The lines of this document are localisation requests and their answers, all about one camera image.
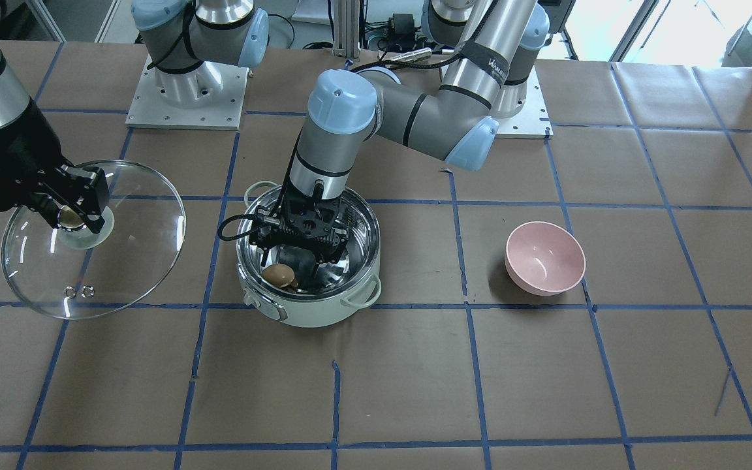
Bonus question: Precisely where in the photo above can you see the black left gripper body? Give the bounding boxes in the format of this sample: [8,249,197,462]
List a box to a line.
[248,185,354,264]

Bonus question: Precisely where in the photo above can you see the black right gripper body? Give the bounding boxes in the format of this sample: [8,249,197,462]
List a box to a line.
[0,101,74,212]

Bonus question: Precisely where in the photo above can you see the beige egg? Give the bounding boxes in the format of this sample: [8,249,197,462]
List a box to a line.
[260,264,298,289]

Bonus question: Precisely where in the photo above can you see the glass pot lid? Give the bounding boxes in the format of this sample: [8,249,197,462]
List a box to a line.
[0,160,186,321]

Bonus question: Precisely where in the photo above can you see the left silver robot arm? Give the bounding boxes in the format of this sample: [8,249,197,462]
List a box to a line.
[243,1,551,265]

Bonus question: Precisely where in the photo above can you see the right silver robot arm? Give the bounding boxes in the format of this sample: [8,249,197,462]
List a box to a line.
[0,1,268,234]

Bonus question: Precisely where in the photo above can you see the white electric cooking pot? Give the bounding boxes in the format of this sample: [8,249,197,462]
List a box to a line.
[236,188,382,328]

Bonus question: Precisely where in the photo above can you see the pink bowl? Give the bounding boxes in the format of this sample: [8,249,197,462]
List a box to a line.
[504,221,587,296]

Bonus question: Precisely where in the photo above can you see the black adapter behind table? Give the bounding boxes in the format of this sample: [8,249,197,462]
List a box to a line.
[388,13,416,35]

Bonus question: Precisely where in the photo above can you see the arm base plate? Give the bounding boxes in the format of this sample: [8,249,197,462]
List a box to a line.
[125,62,251,131]
[440,65,554,139]

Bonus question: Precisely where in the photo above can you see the silver cable connector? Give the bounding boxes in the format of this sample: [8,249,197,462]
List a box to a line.
[383,47,433,63]

